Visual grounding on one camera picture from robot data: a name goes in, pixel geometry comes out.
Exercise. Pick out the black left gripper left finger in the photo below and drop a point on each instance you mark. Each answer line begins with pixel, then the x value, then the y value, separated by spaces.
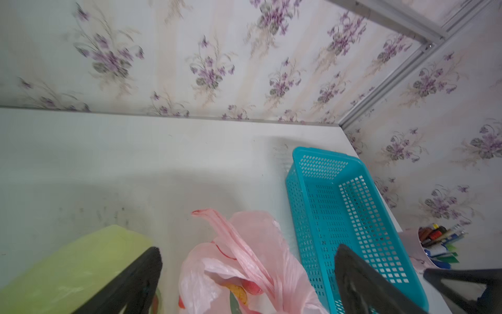
pixel 131 291

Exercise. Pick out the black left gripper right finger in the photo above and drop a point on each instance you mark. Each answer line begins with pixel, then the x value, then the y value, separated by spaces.
pixel 363 290

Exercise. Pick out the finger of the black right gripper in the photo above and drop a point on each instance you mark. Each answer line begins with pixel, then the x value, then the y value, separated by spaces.
pixel 473 291

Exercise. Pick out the yellow-green plastic bag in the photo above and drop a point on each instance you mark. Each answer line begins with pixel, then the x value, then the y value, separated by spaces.
pixel 67 279

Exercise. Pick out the pink plastic bag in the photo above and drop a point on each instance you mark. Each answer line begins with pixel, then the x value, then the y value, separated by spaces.
pixel 247 268

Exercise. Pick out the cup of coloured pens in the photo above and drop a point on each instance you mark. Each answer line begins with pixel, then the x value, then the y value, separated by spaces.
pixel 432 246

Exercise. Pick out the teal plastic basket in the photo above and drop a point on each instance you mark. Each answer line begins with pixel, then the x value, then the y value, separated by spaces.
pixel 334 202

